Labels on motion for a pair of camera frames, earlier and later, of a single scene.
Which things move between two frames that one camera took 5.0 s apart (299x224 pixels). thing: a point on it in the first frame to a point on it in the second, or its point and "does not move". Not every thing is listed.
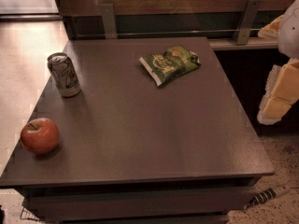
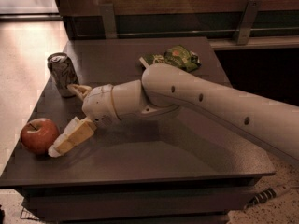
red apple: [41, 135] does not move
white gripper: [290, 32] to [99, 105]
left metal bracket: [109, 21] does not move
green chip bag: [170, 64] does not move
